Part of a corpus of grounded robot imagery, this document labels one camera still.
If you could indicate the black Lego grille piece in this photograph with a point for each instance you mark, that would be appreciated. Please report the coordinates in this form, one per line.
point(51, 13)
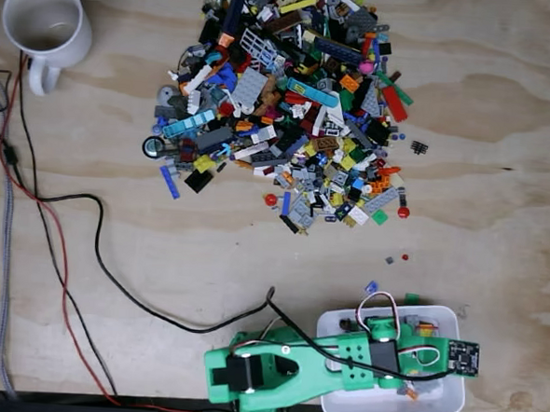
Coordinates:
point(417, 147)

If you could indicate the dark grey Lego brick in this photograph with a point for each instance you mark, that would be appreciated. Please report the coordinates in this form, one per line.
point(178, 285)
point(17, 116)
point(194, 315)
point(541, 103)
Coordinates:
point(213, 139)
point(264, 157)

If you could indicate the white Lego lattice fence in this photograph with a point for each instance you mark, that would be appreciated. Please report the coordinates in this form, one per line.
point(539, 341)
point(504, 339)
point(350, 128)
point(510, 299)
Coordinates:
point(257, 44)

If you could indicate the red round Lego piece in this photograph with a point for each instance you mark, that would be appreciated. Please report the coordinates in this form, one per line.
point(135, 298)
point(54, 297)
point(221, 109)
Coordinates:
point(403, 211)
point(270, 199)

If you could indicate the yellow Lego piece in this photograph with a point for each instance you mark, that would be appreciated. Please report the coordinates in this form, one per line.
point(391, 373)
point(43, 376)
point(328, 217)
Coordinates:
point(428, 331)

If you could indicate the small grey Lego tile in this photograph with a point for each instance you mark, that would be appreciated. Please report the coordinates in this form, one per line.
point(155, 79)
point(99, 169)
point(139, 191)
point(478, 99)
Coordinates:
point(389, 259)

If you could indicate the white plastic bin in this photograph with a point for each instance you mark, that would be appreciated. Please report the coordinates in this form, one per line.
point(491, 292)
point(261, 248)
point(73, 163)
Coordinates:
point(384, 405)

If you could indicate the orange pointed Lego piece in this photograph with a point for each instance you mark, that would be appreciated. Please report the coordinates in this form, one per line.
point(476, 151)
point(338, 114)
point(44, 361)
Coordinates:
point(389, 170)

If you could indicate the yellow long Lego plate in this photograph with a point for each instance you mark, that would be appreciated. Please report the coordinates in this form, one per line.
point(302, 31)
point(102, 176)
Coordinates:
point(296, 5)

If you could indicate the grey Lego wedge plate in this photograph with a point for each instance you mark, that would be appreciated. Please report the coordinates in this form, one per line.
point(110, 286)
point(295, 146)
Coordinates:
point(372, 102)

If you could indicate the white ceramic mug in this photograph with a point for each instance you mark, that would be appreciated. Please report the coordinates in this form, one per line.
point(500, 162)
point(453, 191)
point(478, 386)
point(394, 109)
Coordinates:
point(74, 49)

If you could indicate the green square Lego plate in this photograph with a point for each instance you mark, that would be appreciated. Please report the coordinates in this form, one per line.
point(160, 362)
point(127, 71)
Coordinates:
point(380, 216)

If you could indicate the dark blue long Lego beam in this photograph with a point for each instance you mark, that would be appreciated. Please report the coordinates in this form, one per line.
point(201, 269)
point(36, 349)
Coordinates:
point(234, 9)

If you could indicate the orange Lego brick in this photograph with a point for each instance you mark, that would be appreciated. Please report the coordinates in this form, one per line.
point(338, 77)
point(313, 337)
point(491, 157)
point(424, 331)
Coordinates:
point(350, 83)

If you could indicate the grey round Lego dish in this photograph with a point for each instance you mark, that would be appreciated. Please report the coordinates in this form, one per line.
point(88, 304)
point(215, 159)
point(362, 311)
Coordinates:
point(166, 94)

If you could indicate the cyan long Lego piece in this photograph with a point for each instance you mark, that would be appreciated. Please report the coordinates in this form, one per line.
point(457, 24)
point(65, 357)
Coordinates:
point(312, 91)

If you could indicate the white long Lego brick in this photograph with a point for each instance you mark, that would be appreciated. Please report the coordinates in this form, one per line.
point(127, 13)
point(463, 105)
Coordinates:
point(197, 80)

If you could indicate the pink Lego ball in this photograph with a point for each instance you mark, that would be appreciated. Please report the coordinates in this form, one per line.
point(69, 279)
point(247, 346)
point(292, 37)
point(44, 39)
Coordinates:
point(366, 67)

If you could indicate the pale pink long Lego plate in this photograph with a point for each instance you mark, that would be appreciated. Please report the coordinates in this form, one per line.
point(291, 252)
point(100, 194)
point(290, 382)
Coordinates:
point(250, 150)

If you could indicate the green Lego brick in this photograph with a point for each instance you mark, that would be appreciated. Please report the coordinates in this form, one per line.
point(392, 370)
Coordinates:
point(411, 298)

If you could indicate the yellow Lego brick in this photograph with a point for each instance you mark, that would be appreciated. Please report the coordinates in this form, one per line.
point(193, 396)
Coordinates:
point(204, 163)

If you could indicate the white Lego plate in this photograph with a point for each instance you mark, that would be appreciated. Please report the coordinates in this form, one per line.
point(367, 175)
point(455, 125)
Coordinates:
point(357, 215)

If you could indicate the blue narrow Lego plate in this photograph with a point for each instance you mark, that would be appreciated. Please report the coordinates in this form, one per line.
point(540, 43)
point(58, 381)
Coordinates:
point(170, 182)
point(286, 202)

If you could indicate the large grey Lego piece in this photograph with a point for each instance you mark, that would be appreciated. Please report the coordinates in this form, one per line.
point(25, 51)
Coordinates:
point(361, 20)

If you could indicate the small orange Lego piece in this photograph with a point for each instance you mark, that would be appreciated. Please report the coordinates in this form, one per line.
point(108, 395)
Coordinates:
point(410, 392)

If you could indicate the dark blue long Lego brick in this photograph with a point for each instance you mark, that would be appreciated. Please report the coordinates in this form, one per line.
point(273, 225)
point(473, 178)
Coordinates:
point(338, 51)

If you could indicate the black camera circuit board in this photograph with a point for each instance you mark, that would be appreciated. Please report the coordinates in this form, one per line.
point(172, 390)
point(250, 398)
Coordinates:
point(463, 358)

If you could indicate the grey square Lego plate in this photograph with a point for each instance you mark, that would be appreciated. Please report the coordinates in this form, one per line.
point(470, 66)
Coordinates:
point(249, 85)

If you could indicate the small blue Lego piece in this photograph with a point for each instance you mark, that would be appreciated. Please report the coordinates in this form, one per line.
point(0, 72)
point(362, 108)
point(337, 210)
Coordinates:
point(371, 286)

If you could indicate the light blue long Lego piece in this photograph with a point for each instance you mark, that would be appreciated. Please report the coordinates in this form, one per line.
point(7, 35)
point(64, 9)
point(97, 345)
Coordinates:
point(189, 123)

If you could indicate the brown Lego plate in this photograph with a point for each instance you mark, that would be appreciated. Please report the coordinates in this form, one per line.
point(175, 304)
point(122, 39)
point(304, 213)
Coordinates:
point(328, 144)

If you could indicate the grey long Lego plate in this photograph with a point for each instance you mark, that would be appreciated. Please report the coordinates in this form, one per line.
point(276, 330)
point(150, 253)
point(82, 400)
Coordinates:
point(379, 200)

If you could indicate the black narrow Lego plate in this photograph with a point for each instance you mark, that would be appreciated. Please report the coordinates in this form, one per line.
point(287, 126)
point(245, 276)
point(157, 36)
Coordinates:
point(289, 224)

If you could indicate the black Lego wheel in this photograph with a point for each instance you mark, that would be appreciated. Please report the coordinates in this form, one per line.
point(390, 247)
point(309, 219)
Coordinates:
point(153, 146)

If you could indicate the red long Lego plate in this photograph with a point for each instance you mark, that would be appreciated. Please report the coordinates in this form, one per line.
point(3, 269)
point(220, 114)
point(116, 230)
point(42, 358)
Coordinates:
point(395, 103)

